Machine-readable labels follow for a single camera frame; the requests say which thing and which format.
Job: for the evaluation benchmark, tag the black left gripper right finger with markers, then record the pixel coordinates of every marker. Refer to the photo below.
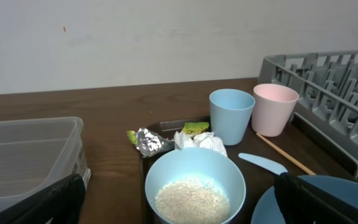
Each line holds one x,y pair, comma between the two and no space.
301,202

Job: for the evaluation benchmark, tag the light blue rice bowl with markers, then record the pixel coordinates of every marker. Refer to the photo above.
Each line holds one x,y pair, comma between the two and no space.
195,185

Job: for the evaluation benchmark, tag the light blue plastic knife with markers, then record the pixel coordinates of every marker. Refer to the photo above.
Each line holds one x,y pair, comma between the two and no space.
264,163

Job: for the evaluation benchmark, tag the yellow green wrapper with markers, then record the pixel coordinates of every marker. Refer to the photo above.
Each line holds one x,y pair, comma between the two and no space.
191,129

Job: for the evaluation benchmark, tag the crumpled aluminium foil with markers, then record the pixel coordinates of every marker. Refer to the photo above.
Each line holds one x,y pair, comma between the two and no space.
150,143

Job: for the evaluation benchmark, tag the grey dishwasher rack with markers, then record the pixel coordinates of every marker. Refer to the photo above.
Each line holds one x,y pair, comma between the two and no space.
327,83

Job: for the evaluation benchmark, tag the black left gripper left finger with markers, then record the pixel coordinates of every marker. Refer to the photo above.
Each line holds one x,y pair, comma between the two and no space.
58,203

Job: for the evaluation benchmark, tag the clear plastic bin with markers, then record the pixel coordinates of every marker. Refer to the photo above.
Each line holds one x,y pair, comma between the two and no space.
35,153

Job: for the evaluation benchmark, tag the crumpled white tissue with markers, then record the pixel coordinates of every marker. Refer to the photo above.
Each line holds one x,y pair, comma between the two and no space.
205,140

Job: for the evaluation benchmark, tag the pink plastic cup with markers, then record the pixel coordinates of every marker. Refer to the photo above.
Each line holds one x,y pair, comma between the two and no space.
274,105

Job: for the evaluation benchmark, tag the dark brown serving tray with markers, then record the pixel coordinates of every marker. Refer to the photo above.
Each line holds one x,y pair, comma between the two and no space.
299,140

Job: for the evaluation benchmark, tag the light blue plastic cup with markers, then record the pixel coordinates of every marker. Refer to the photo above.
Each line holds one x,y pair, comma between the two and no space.
230,112

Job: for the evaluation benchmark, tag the wooden chopstick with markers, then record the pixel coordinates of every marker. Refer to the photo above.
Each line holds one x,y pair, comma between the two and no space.
287,156

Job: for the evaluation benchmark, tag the dark blue plate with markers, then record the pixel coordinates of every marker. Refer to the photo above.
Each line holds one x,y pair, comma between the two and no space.
267,210

